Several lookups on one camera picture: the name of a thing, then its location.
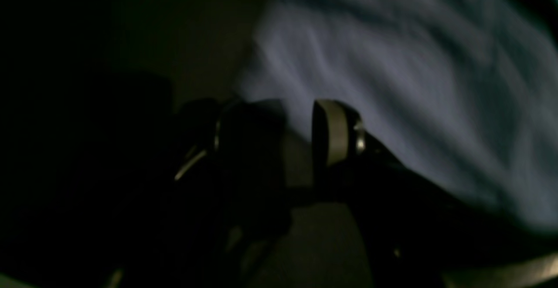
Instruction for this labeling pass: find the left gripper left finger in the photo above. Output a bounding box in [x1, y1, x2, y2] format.
[166, 98, 292, 288]

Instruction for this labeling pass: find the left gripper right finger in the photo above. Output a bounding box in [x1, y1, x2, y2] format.
[312, 99, 557, 288]

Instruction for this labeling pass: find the light blue t-shirt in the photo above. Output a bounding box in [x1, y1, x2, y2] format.
[238, 0, 558, 234]

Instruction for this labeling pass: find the black table cloth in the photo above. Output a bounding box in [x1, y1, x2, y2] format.
[0, 0, 558, 288]

